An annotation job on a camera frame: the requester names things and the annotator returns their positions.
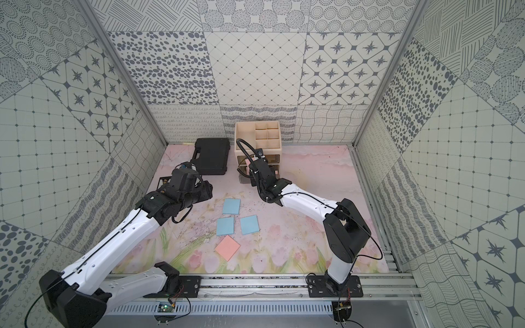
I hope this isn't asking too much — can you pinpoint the grey transparent drawer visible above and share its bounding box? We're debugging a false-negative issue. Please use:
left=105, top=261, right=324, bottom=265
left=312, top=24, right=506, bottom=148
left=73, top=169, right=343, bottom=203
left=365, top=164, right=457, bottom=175
left=265, top=154, right=280, bottom=165

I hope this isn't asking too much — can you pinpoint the beige desk organizer cabinet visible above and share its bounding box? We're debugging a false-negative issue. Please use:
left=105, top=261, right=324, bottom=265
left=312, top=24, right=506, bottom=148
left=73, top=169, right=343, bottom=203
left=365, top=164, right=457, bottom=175
left=234, top=121, right=282, bottom=155

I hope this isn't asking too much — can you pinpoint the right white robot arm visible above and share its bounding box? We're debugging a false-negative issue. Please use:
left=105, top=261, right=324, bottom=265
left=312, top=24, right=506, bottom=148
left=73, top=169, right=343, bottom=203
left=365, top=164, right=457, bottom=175
left=248, top=159, right=372, bottom=287

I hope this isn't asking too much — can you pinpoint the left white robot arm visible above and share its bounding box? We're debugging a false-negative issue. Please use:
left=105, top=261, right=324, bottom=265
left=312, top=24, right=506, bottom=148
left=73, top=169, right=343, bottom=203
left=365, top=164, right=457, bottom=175
left=39, top=181, right=213, bottom=327

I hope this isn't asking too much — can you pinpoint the blue sticky note top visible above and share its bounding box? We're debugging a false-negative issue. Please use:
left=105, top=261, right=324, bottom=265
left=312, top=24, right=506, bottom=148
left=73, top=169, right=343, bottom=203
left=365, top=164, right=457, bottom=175
left=222, top=199, right=241, bottom=215

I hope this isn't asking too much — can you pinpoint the blue sticky note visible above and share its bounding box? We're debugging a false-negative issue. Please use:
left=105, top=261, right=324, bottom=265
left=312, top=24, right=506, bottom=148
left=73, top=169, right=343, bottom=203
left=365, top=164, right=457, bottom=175
left=216, top=217, right=235, bottom=236
left=240, top=215, right=260, bottom=235
left=222, top=199, right=241, bottom=215

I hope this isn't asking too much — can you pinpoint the blue sticky note lower right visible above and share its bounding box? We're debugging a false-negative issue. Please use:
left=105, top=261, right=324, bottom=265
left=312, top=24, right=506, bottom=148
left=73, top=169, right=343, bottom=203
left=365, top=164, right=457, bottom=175
left=240, top=215, right=260, bottom=235

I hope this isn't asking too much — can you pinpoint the blue sticky note lower left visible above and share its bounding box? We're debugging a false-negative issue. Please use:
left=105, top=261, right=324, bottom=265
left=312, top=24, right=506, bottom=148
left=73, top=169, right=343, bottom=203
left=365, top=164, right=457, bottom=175
left=216, top=217, right=235, bottom=236

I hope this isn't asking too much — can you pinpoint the black plastic tool case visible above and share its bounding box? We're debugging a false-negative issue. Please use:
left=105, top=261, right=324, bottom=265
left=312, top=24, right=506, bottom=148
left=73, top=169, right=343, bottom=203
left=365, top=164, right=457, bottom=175
left=190, top=138, right=231, bottom=176

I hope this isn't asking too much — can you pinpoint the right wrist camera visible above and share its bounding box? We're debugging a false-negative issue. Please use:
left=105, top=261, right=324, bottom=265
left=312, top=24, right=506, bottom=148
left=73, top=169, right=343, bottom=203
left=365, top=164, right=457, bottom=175
left=254, top=148, right=265, bottom=159

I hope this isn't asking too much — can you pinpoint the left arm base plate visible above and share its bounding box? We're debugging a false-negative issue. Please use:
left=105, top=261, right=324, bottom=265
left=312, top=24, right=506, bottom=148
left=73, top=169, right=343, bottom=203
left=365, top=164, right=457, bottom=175
left=144, top=276, right=202, bottom=299

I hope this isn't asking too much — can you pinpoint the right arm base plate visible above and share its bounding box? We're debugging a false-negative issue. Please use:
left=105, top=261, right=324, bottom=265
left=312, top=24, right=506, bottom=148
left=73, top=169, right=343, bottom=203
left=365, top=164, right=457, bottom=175
left=305, top=273, right=364, bottom=299

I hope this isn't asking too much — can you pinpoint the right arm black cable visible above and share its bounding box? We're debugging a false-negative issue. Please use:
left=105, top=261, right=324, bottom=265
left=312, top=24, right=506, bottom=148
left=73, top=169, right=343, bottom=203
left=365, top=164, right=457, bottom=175
left=235, top=138, right=384, bottom=263

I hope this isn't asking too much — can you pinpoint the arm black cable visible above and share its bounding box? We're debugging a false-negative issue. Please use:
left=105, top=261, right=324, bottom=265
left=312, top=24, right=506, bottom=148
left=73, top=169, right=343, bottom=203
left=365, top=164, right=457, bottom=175
left=23, top=161, right=196, bottom=328
left=235, top=138, right=384, bottom=263

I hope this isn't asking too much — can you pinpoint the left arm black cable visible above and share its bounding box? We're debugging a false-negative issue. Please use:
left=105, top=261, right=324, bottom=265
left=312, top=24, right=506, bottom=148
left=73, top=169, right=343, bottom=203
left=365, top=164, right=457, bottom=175
left=23, top=161, right=196, bottom=328

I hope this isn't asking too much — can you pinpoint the aluminium mounting rail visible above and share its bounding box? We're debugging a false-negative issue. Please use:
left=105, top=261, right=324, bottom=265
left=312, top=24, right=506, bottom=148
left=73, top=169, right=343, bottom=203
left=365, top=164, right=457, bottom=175
left=83, top=272, right=423, bottom=302

